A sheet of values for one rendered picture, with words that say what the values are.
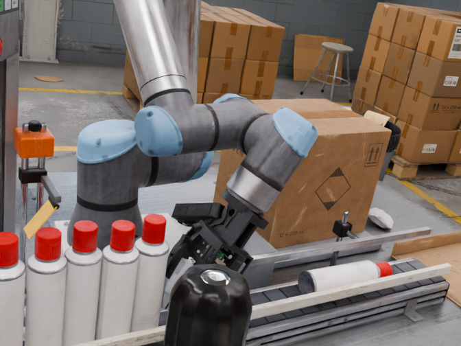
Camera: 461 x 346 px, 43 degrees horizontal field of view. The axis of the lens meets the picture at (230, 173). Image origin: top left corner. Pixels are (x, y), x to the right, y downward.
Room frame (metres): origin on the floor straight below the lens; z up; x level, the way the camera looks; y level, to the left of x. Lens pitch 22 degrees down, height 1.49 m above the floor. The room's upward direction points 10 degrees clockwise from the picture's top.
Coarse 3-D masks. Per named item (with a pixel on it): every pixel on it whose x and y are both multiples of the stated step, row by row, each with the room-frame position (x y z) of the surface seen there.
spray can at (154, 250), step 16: (144, 224) 0.75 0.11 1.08; (160, 224) 0.75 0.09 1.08; (144, 240) 0.75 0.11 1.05; (160, 240) 0.75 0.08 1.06; (144, 256) 0.74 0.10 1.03; (160, 256) 0.74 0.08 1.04; (144, 272) 0.74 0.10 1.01; (160, 272) 0.75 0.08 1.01; (144, 288) 0.74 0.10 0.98; (160, 288) 0.75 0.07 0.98; (144, 304) 0.74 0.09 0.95; (160, 304) 0.76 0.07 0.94; (144, 320) 0.74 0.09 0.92
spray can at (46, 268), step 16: (48, 240) 0.66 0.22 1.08; (32, 256) 0.67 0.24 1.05; (48, 256) 0.66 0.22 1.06; (32, 272) 0.65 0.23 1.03; (48, 272) 0.65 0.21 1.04; (64, 272) 0.67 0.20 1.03; (32, 288) 0.65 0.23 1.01; (48, 288) 0.65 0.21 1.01; (64, 288) 0.68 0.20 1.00; (32, 304) 0.65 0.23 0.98; (48, 304) 0.65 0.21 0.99; (32, 320) 0.65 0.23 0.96; (48, 320) 0.65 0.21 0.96; (32, 336) 0.65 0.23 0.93; (48, 336) 0.65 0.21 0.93
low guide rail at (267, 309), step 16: (416, 272) 1.05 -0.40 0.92; (432, 272) 1.07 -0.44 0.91; (448, 272) 1.10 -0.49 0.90; (336, 288) 0.94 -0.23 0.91; (352, 288) 0.95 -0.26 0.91; (368, 288) 0.97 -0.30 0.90; (272, 304) 0.85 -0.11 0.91; (288, 304) 0.87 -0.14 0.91; (304, 304) 0.89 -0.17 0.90; (128, 336) 0.71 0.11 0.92; (144, 336) 0.72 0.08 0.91; (160, 336) 0.73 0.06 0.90
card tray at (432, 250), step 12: (408, 240) 1.28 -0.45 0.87; (420, 240) 1.31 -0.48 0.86; (432, 240) 1.33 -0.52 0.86; (444, 240) 1.36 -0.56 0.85; (456, 240) 1.39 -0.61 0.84; (396, 252) 1.26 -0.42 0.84; (408, 252) 1.29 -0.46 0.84; (420, 252) 1.30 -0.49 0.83; (432, 252) 1.32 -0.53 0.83; (444, 252) 1.33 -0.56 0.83; (456, 252) 1.34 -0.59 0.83; (432, 264) 1.25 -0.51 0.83; (456, 264) 1.27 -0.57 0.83; (444, 276) 1.20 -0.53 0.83; (456, 276) 1.21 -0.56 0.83; (456, 288) 1.16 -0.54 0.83; (456, 300) 1.11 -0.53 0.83
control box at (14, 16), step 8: (0, 16) 0.71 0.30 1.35; (8, 16) 0.73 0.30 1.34; (16, 16) 0.76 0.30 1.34; (0, 24) 0.71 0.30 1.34; (8, 24) 0.73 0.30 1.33; (16, 24) 0.76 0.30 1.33; (0, 32) 0.71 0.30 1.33; (8, 32) 0.73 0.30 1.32; (16, 32) 0.76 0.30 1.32; (8, 40) 0.73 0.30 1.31; (16, 40) 0.76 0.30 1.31; (8, 48) 0.73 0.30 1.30; (16, 48) 0.76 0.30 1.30; (0, 56) 0.71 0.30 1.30; (8, 56) 0.73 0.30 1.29
